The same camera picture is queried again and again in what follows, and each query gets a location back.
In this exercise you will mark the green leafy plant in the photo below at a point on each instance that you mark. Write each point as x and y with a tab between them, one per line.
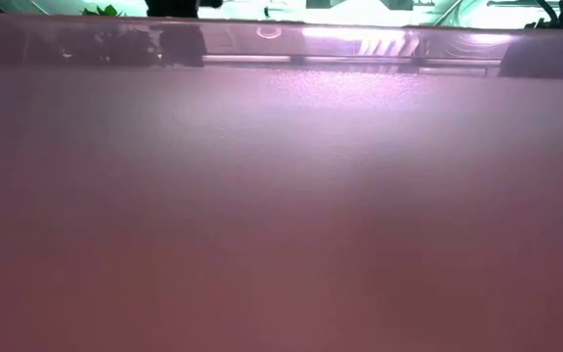
101	11

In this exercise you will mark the pink translucent plastic basket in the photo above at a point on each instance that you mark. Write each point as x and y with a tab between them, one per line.
281	195

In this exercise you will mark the grey metal frame bar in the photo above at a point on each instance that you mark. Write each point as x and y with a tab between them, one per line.
450	12

